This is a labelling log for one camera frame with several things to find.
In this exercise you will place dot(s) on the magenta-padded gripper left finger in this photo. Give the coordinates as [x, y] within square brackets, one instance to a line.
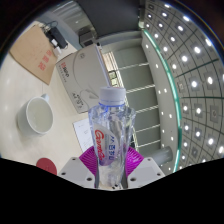
[76, 171]

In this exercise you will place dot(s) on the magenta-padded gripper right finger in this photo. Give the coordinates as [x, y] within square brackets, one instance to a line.
[145, 170]

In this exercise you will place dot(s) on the clear plastic water bottle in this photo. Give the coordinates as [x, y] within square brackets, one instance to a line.
[111, 133]

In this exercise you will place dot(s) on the flat round red coaster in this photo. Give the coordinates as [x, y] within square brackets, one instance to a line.
[46, 165]

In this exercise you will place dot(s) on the white printed paper sheet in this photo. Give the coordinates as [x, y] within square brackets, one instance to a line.
[81, 131]

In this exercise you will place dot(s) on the white ceramic mug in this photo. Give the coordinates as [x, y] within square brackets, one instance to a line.
[35, 116]

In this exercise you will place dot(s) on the white copy paper carton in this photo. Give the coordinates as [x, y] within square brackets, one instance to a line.
[80, 75]

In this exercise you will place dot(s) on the brown paper envelope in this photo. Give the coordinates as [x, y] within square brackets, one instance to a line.
[33, 53]

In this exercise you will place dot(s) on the recessed ceiling lights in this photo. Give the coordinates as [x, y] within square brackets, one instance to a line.
[196, 50]

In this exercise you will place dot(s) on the black power strip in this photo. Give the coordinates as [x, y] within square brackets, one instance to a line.
[55, 38]

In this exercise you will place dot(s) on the grey box monitor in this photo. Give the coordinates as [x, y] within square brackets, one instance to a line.
[87, 36]

